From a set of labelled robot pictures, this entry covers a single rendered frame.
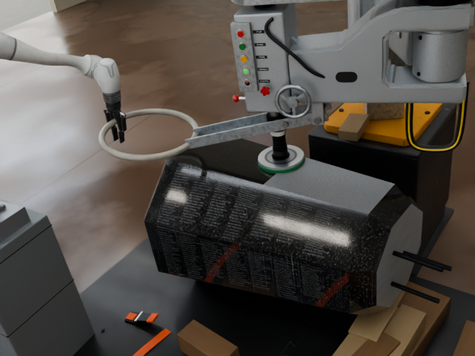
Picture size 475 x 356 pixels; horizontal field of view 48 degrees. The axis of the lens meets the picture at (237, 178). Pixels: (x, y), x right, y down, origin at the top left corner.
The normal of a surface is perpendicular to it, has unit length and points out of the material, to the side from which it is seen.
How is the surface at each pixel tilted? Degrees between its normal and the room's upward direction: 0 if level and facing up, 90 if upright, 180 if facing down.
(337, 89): 90
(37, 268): 90
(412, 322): 0
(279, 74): 90
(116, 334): 0
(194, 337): 0
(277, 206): 45
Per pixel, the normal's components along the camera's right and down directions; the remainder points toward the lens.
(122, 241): -0.14, -0.84
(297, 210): -0.51, -0.24
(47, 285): 0.84, 0.18
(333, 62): -0.29, 0.54
